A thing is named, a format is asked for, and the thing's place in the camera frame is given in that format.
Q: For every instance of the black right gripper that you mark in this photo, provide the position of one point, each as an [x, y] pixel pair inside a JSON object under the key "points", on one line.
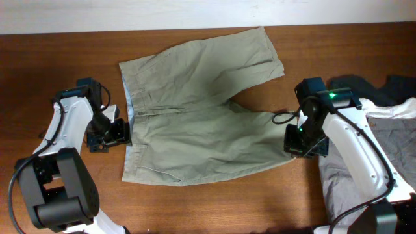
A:
{"points": [[296, 143]]}

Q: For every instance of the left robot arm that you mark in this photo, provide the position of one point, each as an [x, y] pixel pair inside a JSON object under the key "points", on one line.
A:
{"points": [[56, 186]]}

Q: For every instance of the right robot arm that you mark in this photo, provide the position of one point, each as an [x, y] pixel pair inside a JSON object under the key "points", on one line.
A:
{"points": [[336, 115]]}

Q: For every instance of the khaki shorts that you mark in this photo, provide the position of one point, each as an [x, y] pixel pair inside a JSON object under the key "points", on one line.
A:
{"points": [[185, 128]]}

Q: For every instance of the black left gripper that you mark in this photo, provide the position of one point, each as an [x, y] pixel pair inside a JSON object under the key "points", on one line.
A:
{"points": [[114, 136]]}

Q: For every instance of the grey garment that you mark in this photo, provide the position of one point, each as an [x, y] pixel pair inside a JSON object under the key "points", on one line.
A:
{"points": [[396, 137]]}

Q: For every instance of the dark green garment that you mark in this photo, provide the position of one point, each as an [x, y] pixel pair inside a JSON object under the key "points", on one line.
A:
{"points": [[395, 91]]}

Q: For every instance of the white garment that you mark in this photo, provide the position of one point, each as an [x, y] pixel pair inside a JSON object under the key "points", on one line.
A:
{"points": [[406, 110]]}

